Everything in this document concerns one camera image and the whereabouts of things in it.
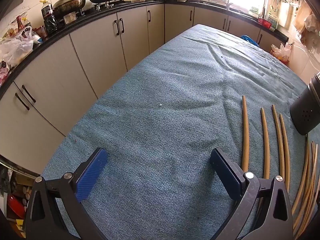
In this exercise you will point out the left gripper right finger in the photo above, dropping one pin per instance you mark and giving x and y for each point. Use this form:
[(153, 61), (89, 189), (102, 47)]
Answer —
[(274, 217)]

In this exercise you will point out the blue plastic bag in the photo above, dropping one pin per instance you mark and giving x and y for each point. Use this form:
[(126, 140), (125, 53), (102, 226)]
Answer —
[(248, 39)]

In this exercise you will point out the black utensil holder cup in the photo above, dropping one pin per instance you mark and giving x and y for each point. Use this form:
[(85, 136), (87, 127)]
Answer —
[(305, 110)]

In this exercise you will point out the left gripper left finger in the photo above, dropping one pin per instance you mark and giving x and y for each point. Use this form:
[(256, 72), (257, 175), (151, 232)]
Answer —
[(44, 219)]

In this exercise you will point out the blue-green table cloth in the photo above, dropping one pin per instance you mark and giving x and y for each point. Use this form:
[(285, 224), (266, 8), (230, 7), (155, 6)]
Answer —
[(159, 124)]

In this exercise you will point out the lidded steel wok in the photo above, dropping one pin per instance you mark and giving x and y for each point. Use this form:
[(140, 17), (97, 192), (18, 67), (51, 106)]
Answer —
[(64, 7)]

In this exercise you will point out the orange plastic bag bin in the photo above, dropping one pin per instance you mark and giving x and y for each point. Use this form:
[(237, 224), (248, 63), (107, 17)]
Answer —
[(282, 53)]

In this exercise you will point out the cooking oil bottle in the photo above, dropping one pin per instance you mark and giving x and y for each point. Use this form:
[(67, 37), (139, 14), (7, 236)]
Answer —
[(50, 21)]

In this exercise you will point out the red small basket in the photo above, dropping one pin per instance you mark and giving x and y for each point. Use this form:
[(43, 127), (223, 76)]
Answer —
[(265, 23)]

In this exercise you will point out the wooden chopstick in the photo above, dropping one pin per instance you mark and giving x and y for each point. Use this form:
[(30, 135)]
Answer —
[(266, 174), (307, 200), (286, 153), (303, 178), (280, 142), (308, 175), (245, 147)]

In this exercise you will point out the white plastic bag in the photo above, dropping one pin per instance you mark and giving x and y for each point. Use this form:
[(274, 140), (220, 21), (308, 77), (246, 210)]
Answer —
[(15, 49)]

